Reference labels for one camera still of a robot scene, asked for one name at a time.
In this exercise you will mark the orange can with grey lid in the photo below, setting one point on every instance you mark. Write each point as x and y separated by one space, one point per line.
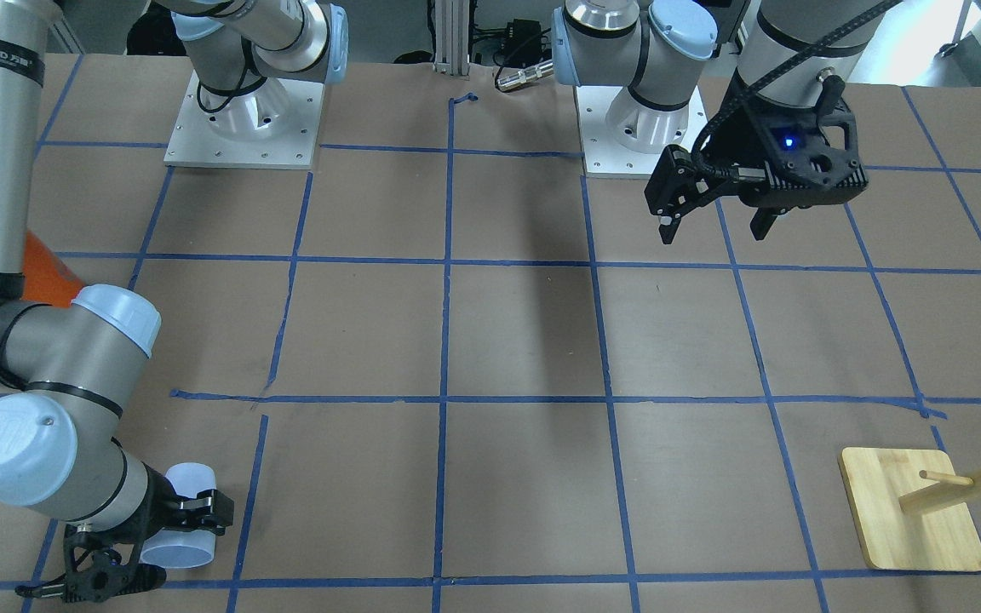
47 279

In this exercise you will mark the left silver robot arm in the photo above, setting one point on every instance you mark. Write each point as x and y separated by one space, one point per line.
657 50

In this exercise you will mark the wooden cup rack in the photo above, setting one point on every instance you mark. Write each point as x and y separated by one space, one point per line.
909 506

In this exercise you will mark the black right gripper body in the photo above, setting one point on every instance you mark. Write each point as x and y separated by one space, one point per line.
162 501

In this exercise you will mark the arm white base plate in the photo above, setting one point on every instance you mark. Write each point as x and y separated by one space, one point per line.
275 127
622 139

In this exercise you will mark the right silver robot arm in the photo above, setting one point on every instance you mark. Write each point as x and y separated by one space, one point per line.
70 356

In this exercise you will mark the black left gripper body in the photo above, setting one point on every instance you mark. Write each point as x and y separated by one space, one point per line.
743 136

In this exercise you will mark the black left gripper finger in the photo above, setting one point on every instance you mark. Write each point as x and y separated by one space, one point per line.
668 227
763 219

